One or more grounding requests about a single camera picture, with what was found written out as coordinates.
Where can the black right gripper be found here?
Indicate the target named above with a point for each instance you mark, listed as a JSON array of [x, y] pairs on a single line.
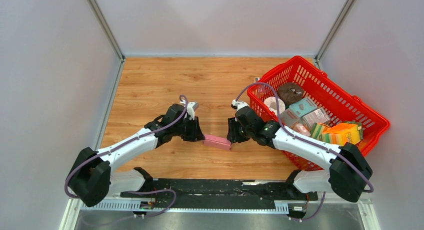
[[232, 135]]

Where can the grey pink small box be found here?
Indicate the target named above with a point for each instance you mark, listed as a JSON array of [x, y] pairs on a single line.
[[289, 118]]

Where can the red plastic basket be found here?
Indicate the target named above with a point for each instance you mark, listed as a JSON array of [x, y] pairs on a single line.
[[338, 104]]

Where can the pink paper box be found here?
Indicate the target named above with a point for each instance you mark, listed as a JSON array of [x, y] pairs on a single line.
[[217, 142]]

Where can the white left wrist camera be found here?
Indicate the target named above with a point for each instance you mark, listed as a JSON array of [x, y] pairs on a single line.
[[191, 108]]

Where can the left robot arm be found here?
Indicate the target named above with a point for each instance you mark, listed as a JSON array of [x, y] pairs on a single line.
[[94, 175]]

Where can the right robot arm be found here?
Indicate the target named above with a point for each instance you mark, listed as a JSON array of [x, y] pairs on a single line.
[[344, 170]]

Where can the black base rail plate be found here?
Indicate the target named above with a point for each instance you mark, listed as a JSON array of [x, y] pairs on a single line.
[[223, 193]]

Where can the pink white small box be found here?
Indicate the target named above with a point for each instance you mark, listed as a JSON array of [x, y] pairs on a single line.
[[316, 116]]

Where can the orange yellow sponge pack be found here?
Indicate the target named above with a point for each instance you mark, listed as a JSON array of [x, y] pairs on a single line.
[[345, 132]]

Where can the pink white round pack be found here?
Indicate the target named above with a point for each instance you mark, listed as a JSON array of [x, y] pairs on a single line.
[[300, 128]]

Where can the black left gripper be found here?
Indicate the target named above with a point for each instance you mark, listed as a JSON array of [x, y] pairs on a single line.
[[196, 134]]

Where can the white tissue roll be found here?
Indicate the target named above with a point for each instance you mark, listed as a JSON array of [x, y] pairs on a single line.
[[272, 103]]

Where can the green yellow sponge stack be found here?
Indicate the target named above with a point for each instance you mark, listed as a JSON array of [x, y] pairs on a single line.
[[317, 130]]

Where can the teal small box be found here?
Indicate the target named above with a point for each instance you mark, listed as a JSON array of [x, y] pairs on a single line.
[[303, 107]]

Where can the brown round cookie pack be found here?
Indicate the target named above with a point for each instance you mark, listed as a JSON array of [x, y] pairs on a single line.
[[290, 93]]

